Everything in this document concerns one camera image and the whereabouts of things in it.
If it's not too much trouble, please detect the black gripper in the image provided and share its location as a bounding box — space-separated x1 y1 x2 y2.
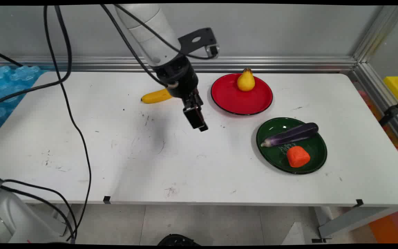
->
154 55 209 132

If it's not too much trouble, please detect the purple eggplant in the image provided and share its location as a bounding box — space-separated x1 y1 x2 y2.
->
260 122 319 148

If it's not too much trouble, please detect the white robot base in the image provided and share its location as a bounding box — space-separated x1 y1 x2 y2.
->
0 188 66 244

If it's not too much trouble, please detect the red plate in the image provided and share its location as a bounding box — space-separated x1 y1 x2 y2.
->
210 73 273 116

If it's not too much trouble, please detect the yellow banana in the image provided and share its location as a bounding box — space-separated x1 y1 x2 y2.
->
141 88 174 104

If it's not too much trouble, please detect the yellow pear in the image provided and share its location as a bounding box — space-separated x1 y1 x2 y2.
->
237 68 256 92

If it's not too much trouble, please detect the green plate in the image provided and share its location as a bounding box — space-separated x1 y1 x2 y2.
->
256 117 328 175

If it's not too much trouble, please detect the orange carrot piece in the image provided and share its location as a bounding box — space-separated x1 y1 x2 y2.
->
286 146 311 168

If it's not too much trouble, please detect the black round object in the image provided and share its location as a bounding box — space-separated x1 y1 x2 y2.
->
157 234 201 246

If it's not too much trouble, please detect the blue bubble wrap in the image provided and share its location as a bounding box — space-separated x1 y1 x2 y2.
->
0 65 46 141

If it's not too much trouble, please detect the orange box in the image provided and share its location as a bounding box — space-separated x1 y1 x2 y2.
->
368 207 398 244

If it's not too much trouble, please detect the black camera cable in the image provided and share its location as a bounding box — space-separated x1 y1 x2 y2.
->
114 4 219 60

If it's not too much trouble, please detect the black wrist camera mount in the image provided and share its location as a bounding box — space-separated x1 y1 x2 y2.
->
178 28 219 58

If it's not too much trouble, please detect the aluminium frame rail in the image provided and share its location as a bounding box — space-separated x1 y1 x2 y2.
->
0 56 358 73
349 62 398 154

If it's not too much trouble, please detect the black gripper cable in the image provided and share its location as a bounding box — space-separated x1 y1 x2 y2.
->
100 4 170 87

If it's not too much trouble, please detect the long black hanging cable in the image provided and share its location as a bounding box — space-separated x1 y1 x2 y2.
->
44 5 93 242

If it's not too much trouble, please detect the black looped cable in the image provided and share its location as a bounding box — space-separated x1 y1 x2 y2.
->
0 5 73 109

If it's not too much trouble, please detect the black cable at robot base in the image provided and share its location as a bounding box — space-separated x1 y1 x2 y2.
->
0 176 77 241

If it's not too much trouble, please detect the grey table leg bracket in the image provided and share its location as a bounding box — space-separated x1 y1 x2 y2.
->
318 206 397 239

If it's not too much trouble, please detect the aluminium frame post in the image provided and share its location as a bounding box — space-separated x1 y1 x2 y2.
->
353 5 398 63

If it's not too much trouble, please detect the thin black cable by rail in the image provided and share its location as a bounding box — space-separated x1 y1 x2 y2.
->
0 48 24 67

